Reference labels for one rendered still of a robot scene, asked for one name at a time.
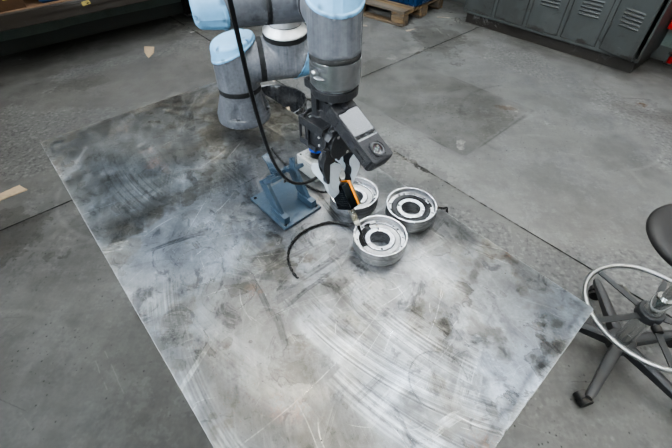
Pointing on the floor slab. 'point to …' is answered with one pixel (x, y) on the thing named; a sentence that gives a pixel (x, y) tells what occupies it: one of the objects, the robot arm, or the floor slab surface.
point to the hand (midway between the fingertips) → (343, 189)
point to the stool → (626, 340)
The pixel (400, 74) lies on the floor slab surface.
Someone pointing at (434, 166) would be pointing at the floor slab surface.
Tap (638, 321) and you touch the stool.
